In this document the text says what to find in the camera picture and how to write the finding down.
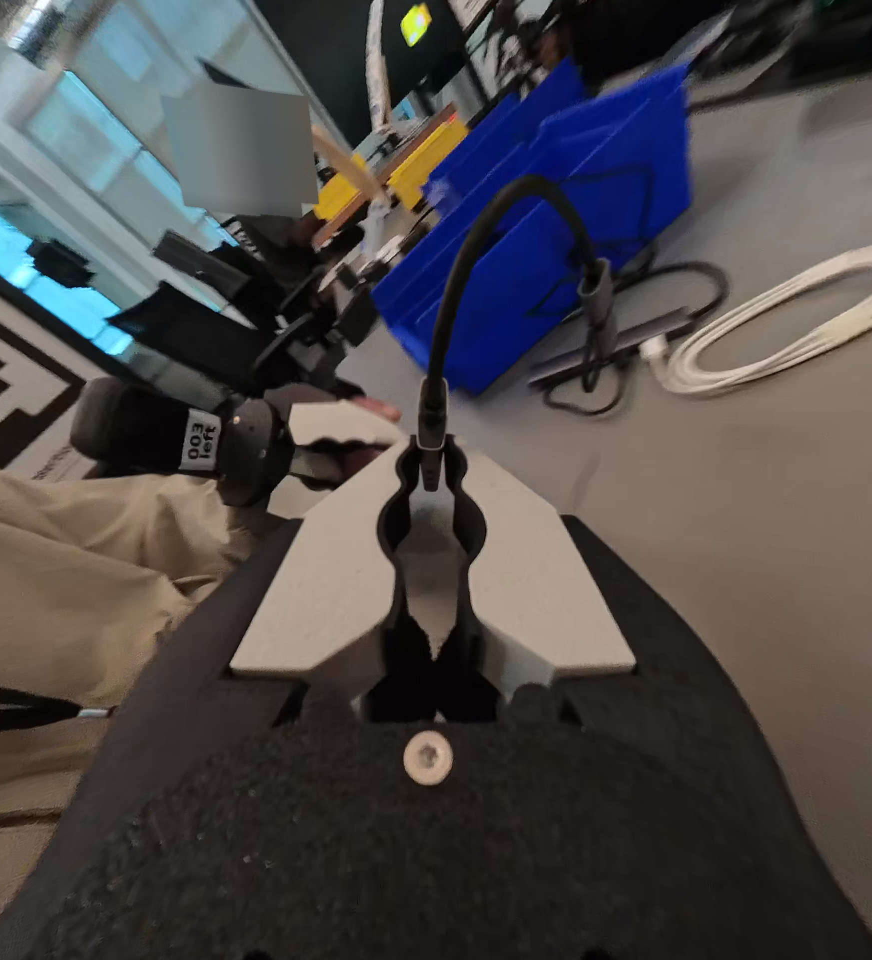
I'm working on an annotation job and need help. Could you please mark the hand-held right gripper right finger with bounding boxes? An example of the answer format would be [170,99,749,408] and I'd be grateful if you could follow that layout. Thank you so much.
[436,438,637,721]

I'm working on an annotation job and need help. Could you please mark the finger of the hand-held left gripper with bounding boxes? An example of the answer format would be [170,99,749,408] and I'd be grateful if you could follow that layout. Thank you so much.
[286,399,405,450]
[267,448,368,520]

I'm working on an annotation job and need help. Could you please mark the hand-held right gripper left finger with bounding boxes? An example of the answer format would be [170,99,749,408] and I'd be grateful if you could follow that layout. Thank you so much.
[229,436,437,721]

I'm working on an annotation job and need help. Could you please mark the short black cable with plug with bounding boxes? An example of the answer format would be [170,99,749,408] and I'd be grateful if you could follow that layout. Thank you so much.
[415,176,623,492]

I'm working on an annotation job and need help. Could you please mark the dark grey USB hub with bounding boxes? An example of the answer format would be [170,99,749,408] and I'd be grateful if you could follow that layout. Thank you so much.
[527,306,695,387]

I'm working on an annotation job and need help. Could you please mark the thin black cable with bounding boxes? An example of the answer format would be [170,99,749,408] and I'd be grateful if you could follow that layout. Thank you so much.
[537,258,731,417]

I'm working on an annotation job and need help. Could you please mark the grey desk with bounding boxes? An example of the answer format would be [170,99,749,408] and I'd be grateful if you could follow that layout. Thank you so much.
[331,45,872,960]

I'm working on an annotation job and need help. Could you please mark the black office chair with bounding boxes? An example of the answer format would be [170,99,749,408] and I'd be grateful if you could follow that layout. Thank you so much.
[106,279,260,395]
[152,227,253,300]

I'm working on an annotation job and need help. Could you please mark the black and white tag sign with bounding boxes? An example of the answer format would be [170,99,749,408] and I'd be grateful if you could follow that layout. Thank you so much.
[0,247,88,470]

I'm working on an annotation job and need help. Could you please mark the person's beige trousers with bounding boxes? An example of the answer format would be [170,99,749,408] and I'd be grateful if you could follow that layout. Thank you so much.
[0,456,309,960]

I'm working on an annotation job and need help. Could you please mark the yellow plastic bin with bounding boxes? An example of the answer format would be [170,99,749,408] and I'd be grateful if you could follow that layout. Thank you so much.
[314,153,378,222]
[387,120,472,211]

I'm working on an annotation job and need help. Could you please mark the blue plastic bin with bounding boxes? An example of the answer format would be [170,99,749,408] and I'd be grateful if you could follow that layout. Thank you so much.
[422,56,588,219]
[372,66,695,397]

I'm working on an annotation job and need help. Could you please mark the black strap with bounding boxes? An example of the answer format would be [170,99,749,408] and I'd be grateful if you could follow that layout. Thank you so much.
[0,677,116,738]

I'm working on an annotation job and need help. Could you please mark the white coiled cable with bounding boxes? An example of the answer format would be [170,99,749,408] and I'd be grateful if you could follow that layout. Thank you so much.
[640,241,872,397]

